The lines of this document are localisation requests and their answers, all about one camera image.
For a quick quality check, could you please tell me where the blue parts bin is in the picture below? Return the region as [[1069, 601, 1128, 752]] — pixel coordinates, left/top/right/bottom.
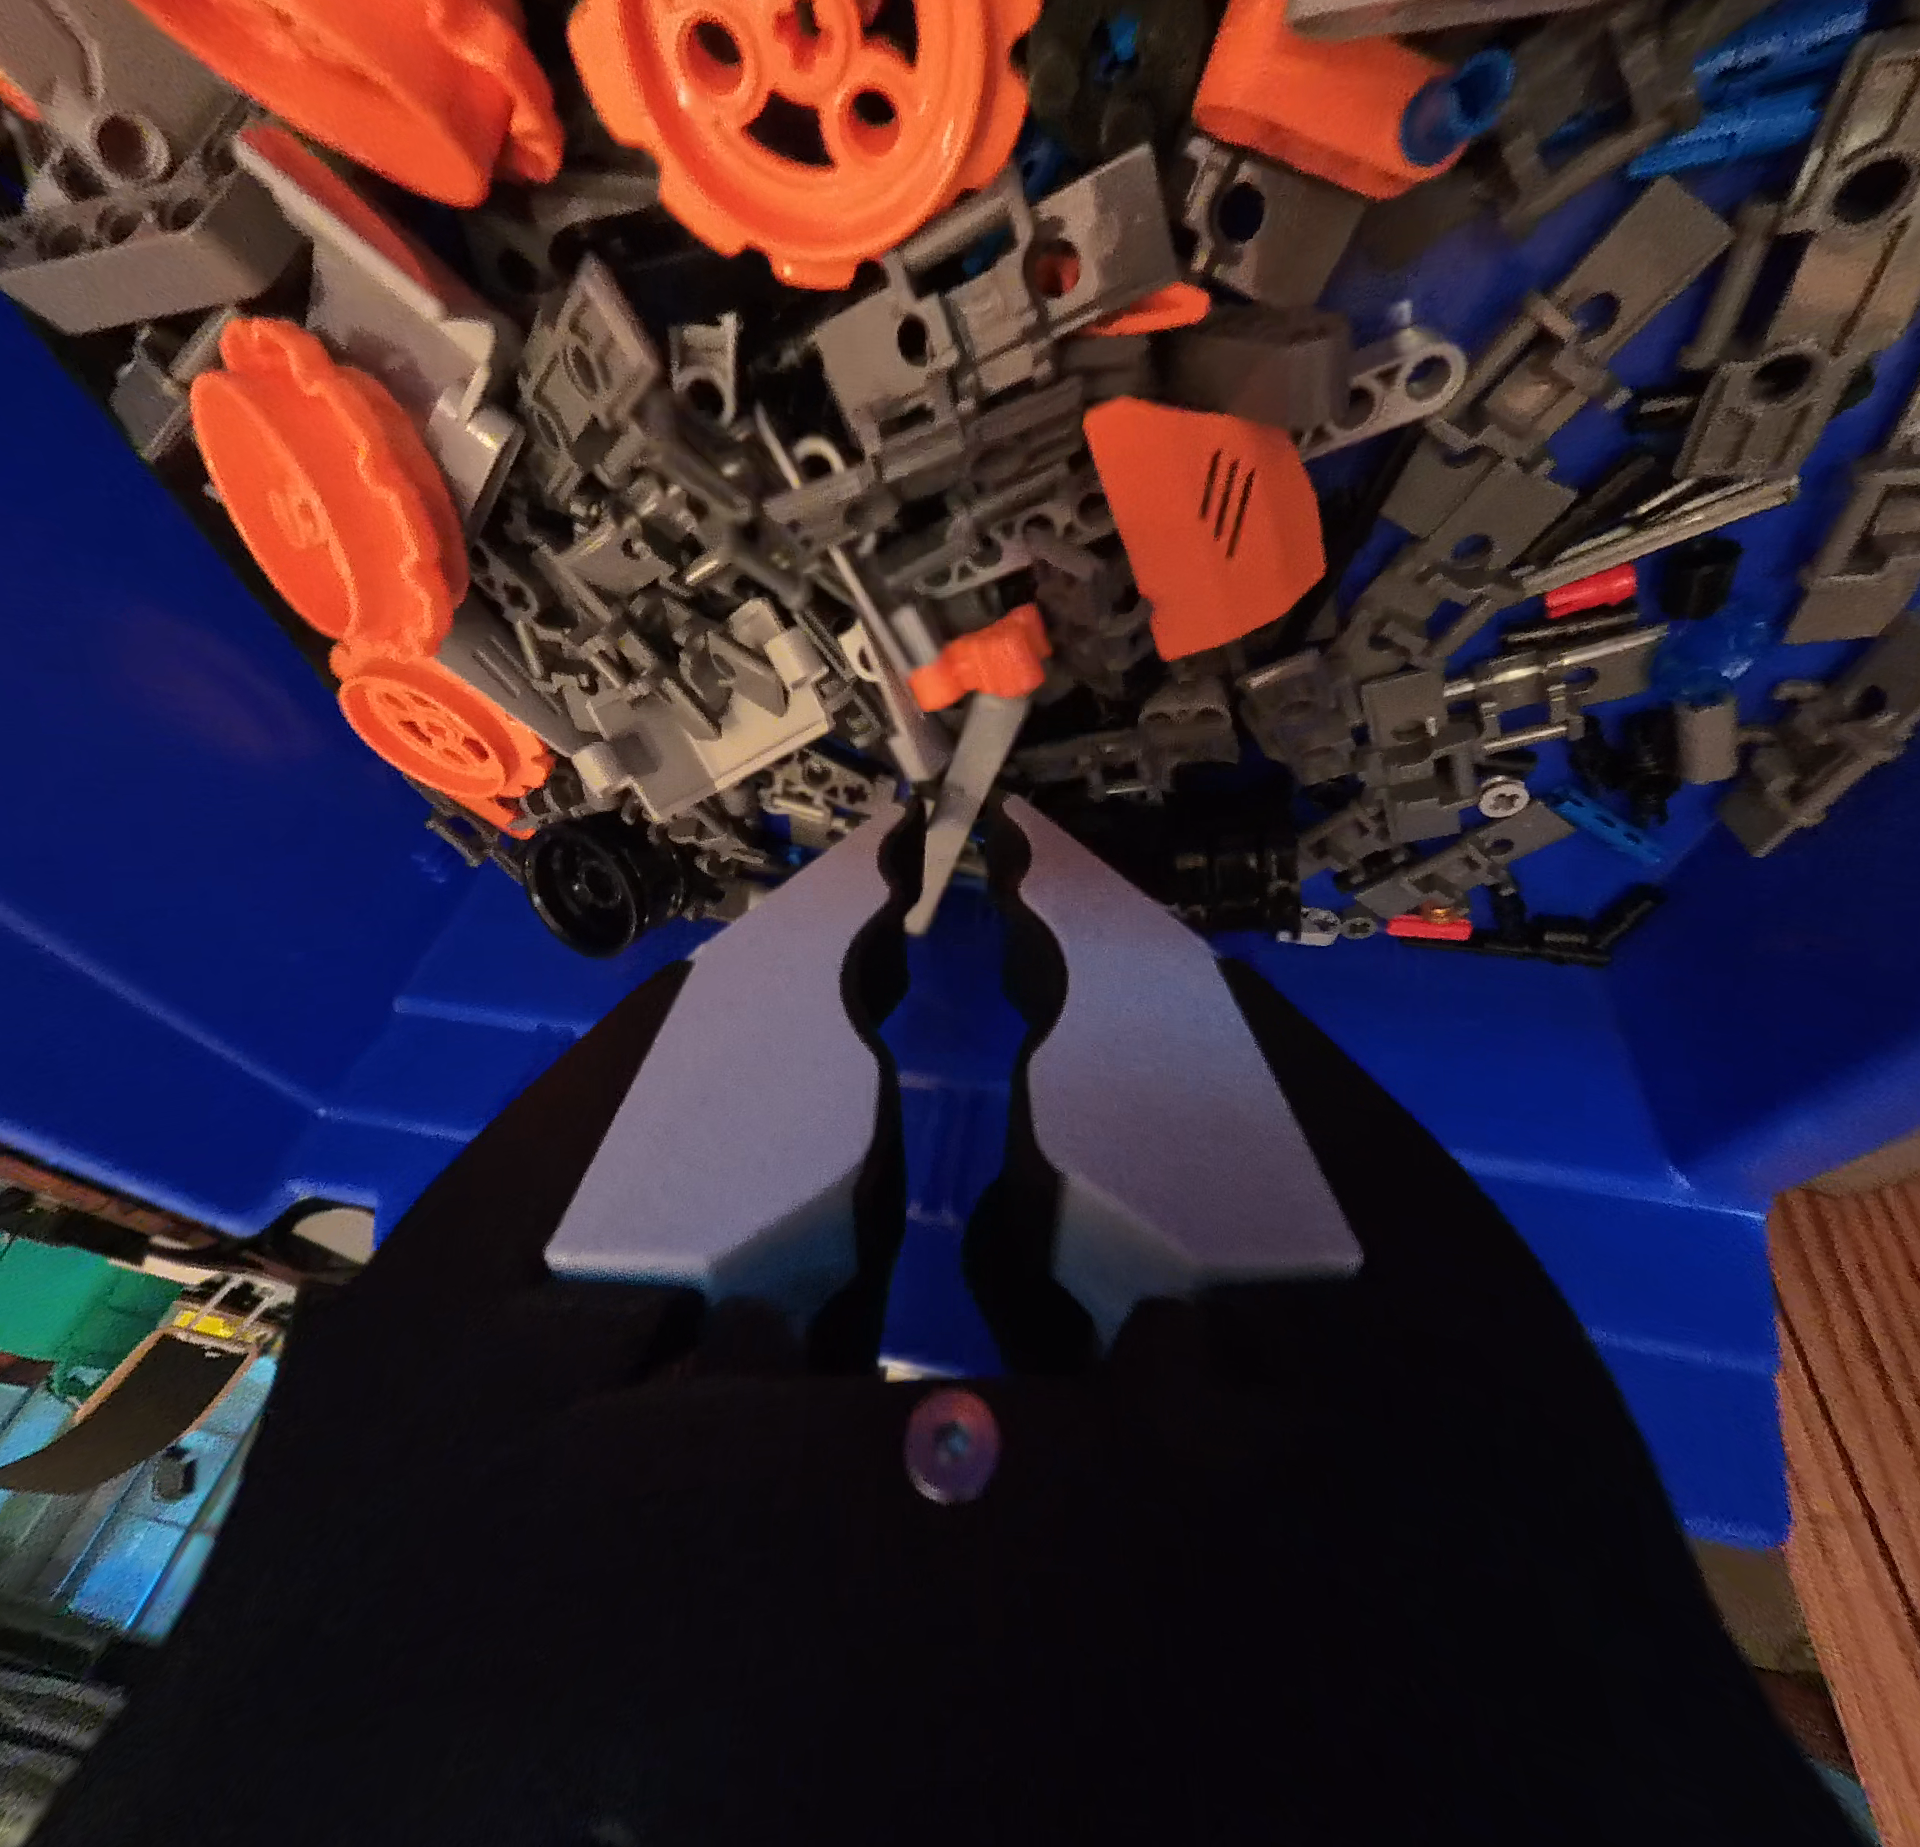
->
[[0, 0, 1920, 1553]]

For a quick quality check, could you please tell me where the wooden partition panel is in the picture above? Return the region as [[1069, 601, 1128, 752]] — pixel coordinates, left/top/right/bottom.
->
[[1767, 1147, 1920, 1847]]

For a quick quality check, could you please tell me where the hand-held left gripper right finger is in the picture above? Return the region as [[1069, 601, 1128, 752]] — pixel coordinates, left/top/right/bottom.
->
[[967, 794, 1368, 1353]]

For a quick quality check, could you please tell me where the pile of toy block pieces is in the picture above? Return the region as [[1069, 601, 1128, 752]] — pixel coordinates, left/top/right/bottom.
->
[[0, 0, 1920, 969]]

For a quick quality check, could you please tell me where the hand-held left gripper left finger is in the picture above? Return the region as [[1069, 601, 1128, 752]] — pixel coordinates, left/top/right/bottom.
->
[[538, 797, 927, 1335]]

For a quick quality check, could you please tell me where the light grey holed beam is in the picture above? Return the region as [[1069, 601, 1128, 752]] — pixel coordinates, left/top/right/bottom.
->
[[903, 689, 1034, 936]]

